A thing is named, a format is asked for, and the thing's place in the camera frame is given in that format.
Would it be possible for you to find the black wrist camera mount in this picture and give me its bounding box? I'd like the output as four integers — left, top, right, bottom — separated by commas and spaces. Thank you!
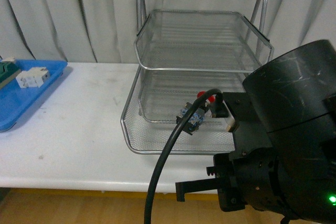
209, 92, 257, 132

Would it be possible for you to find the green terminal block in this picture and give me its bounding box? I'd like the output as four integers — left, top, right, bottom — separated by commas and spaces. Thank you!
1, 58, 21, 89

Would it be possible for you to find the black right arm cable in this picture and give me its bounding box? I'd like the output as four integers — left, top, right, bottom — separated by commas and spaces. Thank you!
143, 88, 224, 224

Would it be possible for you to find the white circuit breaker block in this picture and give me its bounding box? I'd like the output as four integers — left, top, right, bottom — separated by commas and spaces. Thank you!
16, 67, 51, 88

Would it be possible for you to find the silver mesh three-tier rack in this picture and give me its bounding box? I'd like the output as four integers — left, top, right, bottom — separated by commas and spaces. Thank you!
121, 0, 274, 154

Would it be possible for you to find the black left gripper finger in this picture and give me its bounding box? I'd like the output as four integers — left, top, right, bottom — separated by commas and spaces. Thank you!
175, 178, 223, 202

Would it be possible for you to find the red emergency stop button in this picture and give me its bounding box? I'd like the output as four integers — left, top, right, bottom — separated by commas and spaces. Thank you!
176, 94, 215, 135

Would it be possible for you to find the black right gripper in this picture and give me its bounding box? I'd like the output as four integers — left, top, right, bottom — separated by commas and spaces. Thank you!
207, 130, 284, 212

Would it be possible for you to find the blue plastic tray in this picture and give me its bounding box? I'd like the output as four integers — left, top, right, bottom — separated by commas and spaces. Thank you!
1, 59, 68, 132

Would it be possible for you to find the grey curtain backdrop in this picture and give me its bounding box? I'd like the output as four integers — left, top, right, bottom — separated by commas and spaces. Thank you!
1, 0, 335, 63

